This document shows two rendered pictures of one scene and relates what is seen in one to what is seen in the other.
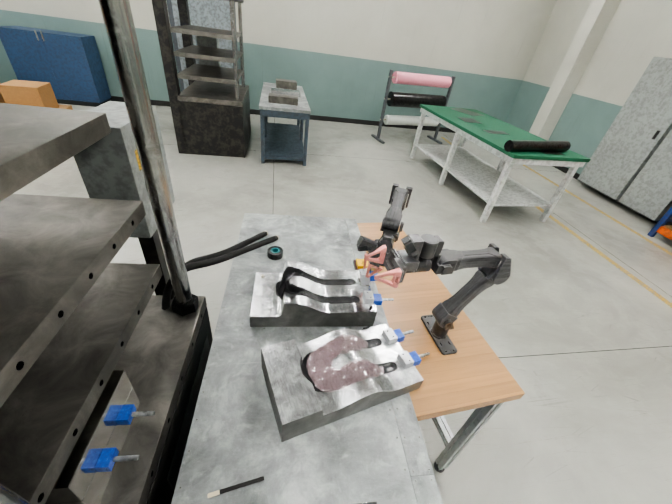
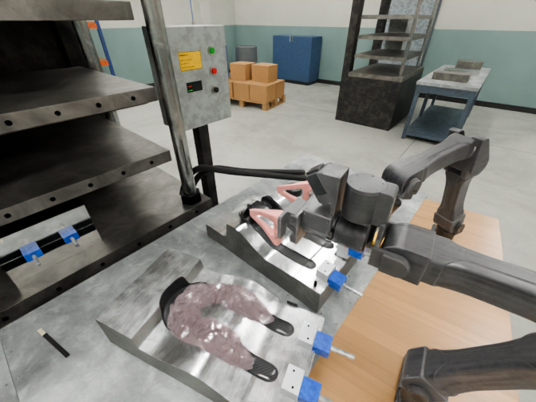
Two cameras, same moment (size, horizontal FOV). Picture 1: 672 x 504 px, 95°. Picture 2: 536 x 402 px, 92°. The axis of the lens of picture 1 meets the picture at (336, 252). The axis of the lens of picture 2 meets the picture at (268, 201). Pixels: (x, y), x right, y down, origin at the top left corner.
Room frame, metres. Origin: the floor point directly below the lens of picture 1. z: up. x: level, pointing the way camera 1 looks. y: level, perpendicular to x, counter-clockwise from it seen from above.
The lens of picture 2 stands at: (0.51, -0.45, 1.50)
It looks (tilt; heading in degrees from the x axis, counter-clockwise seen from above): 35 degrees down; 52
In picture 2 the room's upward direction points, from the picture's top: straight up
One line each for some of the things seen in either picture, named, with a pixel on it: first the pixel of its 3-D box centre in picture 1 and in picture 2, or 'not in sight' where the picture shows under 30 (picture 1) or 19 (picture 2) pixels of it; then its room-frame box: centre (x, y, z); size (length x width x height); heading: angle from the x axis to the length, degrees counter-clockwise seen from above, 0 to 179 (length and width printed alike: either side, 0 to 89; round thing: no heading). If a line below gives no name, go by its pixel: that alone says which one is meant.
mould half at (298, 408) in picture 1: (342, 368); (215, 324); (0.62, -0.09, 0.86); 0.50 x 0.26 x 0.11; 119
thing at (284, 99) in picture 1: (283, 117); (449, 97); (5.38, 1.21, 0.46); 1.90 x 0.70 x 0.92; 14
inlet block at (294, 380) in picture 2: (415, 358); (313, 394); (0.71, -0.35, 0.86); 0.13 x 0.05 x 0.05; 119
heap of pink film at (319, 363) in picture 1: (344, 359); (216, 313); (0.63, -0.08, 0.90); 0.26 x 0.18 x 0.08; 119
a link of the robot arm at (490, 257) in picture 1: (469, 265); (490, 298); (0.89, -0.47, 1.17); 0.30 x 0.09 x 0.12; 109
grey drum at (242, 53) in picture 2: not in sight; (246, 65); (4.79, 6.06, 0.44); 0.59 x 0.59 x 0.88
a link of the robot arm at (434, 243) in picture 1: (434, 253); (379, 221); (0.83, -0.31, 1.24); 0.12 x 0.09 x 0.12; 109
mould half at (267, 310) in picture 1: (313, 292); (278, 234); (0.96, 0.07, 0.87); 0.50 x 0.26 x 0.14; 101
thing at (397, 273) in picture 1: (387, 273); (274, 216); (0.74, -0.17, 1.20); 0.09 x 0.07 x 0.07; 109
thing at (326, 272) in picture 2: (378, 299); (340, 282); (0.95, -0.21, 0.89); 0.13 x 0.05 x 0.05; 101
